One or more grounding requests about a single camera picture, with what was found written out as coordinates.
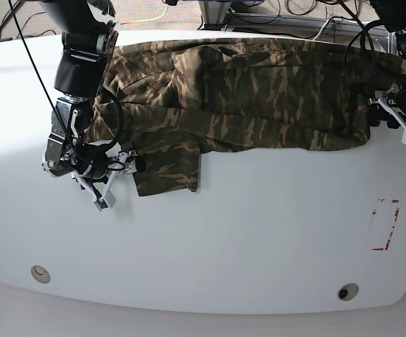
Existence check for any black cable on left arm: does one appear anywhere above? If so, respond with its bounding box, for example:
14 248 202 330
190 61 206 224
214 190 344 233
343 19 406 85

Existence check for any red tape rectangle marking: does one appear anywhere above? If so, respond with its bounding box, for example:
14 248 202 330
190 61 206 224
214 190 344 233
367 199 401 251

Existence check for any table grommet hole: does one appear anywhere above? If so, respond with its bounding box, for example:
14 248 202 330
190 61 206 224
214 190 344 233
31 265 51 284
337 283 359 301

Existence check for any camouflage t-shirt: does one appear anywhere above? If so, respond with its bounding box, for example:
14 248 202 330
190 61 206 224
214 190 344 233
86 38 402 197

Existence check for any left table grommet hole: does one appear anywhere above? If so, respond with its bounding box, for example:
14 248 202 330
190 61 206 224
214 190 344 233
31 265 51 284

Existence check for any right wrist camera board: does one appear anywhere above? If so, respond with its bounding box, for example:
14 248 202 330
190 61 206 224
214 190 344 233
94 196 116 211

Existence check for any white cable on floor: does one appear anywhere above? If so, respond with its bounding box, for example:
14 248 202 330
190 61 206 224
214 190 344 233
311 17 334 41

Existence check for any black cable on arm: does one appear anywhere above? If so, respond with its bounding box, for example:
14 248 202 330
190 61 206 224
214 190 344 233
83 91 124 150
343 19 406 85

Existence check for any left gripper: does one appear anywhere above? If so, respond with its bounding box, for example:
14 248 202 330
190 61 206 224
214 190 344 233
368 84 406 133

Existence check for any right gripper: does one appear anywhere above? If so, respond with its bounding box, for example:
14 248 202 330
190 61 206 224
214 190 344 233
71 149 146 204

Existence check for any aluminium frame stand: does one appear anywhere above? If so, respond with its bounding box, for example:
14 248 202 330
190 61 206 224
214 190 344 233
197 1 379 44

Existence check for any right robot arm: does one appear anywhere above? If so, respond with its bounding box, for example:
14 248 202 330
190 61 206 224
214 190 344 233
41 1 138 211

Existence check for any yellow cable on floor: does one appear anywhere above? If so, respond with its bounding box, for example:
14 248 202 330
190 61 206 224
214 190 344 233
118 5 171 27

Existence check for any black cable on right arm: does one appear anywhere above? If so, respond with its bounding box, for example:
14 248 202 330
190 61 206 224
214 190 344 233
83 91 124 150

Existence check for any right table grommet hole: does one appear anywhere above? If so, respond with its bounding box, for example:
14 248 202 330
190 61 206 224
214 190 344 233
337 283 359 301

